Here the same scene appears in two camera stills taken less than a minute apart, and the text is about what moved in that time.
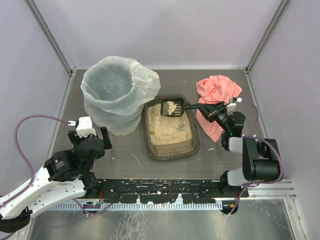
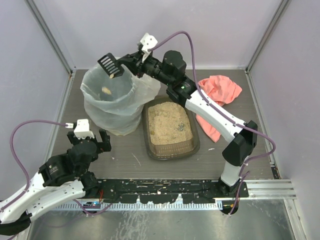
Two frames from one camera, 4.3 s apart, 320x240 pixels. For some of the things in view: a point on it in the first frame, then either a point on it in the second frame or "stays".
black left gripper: x=105 y=138 stays
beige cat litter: x=164 y=129 stays
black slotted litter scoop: x=175 y=107 -> x=110 y=66
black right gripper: x=214 y=113 -> x=136 y=63
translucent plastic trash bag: x=114 y=89 stays
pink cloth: x=214 y=89 stays
